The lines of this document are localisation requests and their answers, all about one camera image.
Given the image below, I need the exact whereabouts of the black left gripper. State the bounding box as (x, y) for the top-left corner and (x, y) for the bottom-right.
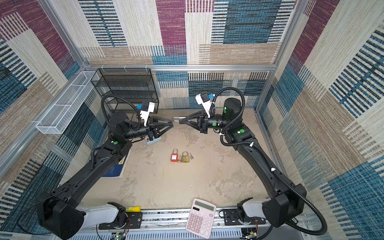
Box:
(123, 117), (172, 144)

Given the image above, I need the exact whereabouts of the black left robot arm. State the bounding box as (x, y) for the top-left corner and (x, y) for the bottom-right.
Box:
(17, 98), (173, 240)

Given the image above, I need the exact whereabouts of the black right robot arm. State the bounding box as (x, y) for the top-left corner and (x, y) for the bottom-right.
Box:
(179, 87), (328, 236)

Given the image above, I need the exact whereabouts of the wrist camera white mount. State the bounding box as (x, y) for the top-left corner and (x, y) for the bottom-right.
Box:
(195, 92), (215, 118)
(137, 102), (155, 127)

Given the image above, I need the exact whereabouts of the pink calculator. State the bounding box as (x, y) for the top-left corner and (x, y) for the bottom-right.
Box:
(186, 199), (216, 239)

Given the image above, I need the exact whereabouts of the blue and white stapler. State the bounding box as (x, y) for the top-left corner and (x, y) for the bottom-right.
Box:
(146, 137), (162, 146)

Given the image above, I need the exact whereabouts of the red padlock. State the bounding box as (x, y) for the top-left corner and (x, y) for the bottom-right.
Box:
(171, 149), (179, 163)

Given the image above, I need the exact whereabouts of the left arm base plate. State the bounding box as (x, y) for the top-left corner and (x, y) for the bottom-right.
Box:
(98, 212), (143, 230)

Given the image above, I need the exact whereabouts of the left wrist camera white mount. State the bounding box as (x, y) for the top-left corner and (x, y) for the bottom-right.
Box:
(137, 102), (155, 127)

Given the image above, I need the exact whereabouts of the blue book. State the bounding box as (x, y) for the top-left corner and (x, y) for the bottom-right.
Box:
(102, 151), (131, 178)

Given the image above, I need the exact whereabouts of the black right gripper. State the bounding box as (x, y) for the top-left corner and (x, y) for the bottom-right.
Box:
(182, 108), (231, 135)

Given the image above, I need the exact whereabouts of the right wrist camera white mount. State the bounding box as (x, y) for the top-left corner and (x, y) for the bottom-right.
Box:
(195, 92), (215, 118)

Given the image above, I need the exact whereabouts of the yellow label block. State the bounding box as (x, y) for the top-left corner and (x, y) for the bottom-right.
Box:
(126, 206), (141, 213)

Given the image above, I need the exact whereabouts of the brass padlock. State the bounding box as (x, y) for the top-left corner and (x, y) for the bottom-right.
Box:
(181, 151), (190, 163)

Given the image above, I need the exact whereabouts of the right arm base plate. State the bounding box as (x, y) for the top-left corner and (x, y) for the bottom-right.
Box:
(218, 209), (267, 226)

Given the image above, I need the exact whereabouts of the white wire mesh basket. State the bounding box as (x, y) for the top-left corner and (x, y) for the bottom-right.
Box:
(36, 71), (95, 135)

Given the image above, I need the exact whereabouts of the black wire mesh shelf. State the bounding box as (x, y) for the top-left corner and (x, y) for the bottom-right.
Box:
(91, 68), (159, 113)

